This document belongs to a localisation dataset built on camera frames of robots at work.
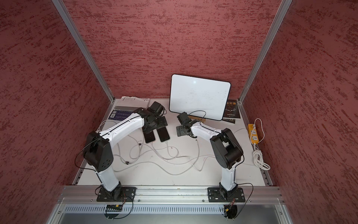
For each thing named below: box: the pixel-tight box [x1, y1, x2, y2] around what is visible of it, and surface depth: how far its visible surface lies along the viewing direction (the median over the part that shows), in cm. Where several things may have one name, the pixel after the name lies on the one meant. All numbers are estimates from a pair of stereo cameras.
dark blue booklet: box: [108, 109, 135, 121], surface depth 108 cm
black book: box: [222, 98, 241, 124], surface depth 109 cm
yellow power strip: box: [247, 123, 259, 145], surface depth 97 cm
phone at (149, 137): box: [143, 130, 156, 143], surface depth 97 cm
